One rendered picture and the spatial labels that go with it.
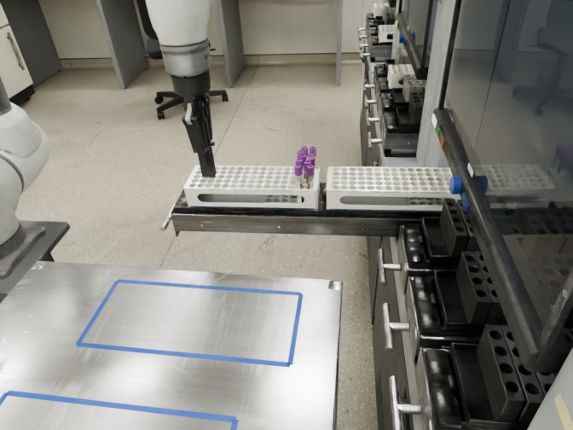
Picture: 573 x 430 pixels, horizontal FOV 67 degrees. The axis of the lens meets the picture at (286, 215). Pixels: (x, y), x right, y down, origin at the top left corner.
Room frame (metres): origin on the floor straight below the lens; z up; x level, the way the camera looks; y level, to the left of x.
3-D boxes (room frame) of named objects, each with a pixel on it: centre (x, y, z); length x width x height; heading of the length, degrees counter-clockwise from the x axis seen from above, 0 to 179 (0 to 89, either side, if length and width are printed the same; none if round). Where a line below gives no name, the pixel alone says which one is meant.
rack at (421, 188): (0.79, -0.24, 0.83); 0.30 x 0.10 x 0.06; 82
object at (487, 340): (0.32, -0.27, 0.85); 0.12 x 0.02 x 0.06; 171
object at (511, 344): (0.32, -0.29, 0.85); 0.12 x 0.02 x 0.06; 172
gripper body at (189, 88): (0.85, 0.17, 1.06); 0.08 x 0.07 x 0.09; 172
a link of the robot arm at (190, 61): (0.85, 0.17, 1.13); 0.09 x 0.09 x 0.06
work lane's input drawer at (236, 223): (0.82, -0.06, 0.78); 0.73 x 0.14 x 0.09; 82
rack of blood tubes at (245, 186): (0.84, 0.07, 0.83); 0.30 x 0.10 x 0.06; 82
